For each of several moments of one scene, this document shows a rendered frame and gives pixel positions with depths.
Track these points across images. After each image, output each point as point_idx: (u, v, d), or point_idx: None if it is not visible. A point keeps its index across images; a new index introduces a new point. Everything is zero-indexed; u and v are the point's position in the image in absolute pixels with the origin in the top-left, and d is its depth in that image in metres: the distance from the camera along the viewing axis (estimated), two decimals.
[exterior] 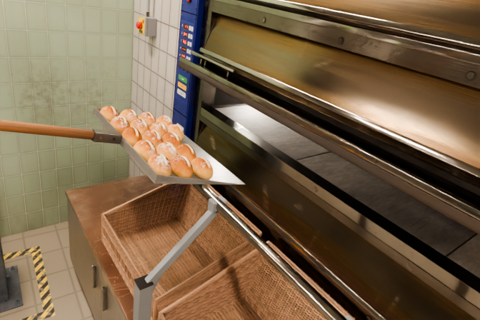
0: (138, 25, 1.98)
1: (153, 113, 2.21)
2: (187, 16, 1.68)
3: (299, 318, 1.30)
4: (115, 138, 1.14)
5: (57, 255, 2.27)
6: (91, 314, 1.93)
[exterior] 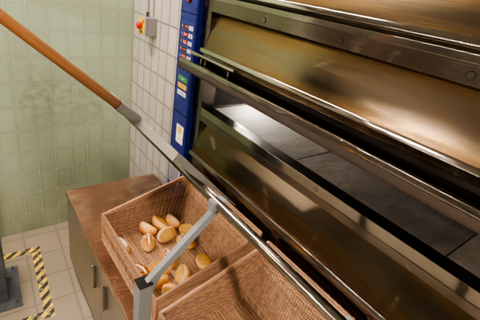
0: (138, 25, 1.98)
1: (153, 113, 2.21)
2: (187, 16, 1.68)
3: (299, 318, 1.30)
4: (134, 117, 1.15)
5: (57, 255, 2.27)
6: (91, 314, 1.93)
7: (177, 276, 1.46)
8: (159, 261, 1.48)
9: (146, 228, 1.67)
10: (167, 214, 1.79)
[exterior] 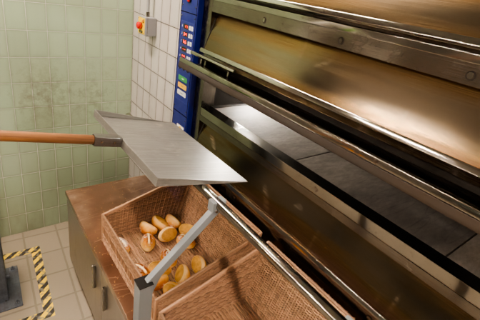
0: (138, 25, 1.98)
1: (153, 113, 2.21)
2: (187, 16, 1.68)
3: (299, 318, 1.30)
4: (116, 142, 1.15)
5: (57, 255, 2.27)
6: (91, 314, 1.93)
7: (177, 276, 1.46)
8: (159, 261, 1.48)
9: (146, 228, 1.68)
10: (167, 214, 1.79)
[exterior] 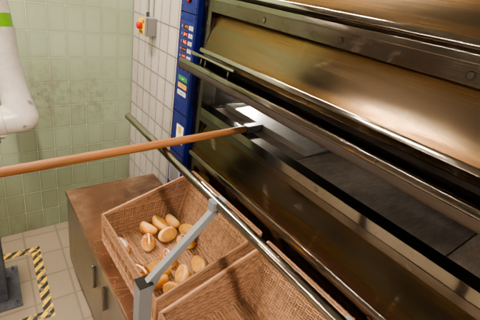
0: (138, 25, 1.98)
1: (153, 113, 2.21)
2: (187, 16, 1.68)
3: (299, 318, 1.30)
4: (259, 128, 1.55)
5: (57, 255, 2.27)
6: (91, 314, 1.93)
7: (177, 276, 1.46)
8: (159, 261, 1.48)
9: (146, 228, 1.68)
10: (167, 214, 1.79)
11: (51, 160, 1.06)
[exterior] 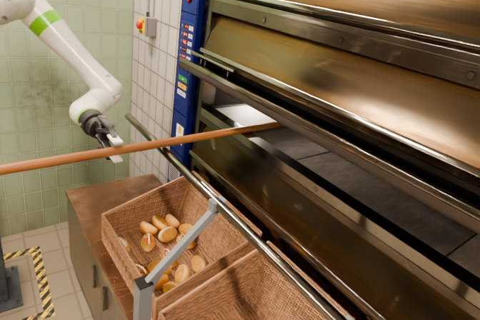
0: (138, 25, 1.98)
1: (153, 113, 2.21)
2: (187, 16, 1.68)
3: (299, 318, 1.30)
4: None
5: (57, 255, 2.27)
6: (91, 314, 1.93)
7: (177, 276, 1.46)
8: (159, 261, 1.48)
9: (146, 228, 1.68)
10: (167, 214, 1.79)
11: (158, 141, 1.26)
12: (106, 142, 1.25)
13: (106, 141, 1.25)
